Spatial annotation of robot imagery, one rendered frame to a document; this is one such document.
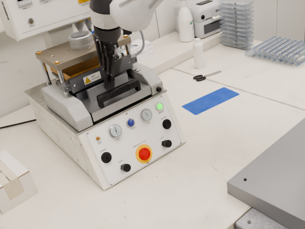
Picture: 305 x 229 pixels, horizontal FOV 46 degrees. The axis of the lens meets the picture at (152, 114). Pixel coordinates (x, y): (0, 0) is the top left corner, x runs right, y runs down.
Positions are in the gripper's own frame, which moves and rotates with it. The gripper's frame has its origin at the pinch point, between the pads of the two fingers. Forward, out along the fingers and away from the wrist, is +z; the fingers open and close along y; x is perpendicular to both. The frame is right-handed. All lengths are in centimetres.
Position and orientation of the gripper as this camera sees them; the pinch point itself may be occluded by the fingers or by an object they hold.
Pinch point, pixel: (109, 79)
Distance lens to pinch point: 114.6
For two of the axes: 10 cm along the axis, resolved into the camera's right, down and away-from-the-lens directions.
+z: -0.6, 6.9, 7.2
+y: 6.1, 6.0, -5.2
